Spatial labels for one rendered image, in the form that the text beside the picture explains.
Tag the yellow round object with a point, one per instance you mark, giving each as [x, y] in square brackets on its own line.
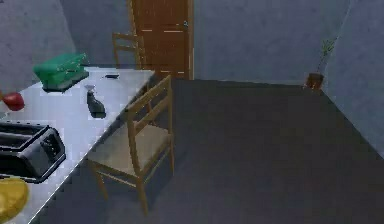
[11, 198]

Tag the green box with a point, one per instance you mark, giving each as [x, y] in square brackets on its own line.
[60, 70]

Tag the house plant in brown pot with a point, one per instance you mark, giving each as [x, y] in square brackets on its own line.
[315, 78]

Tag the black toaster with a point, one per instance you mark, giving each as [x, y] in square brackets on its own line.
[30, 151]

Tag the small black flat object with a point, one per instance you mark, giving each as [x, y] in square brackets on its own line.
[112, 76]

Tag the white table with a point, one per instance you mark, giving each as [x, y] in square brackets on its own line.
[73, 126]

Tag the red apple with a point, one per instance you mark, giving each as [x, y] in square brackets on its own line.
[13, 101]

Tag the brown wooden room door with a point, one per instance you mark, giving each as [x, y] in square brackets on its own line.
[165, 36]

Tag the black spray bottle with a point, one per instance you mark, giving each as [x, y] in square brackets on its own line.
[95, 104]

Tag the wooden chair with beige seat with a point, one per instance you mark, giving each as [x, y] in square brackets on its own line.
[140, 146]

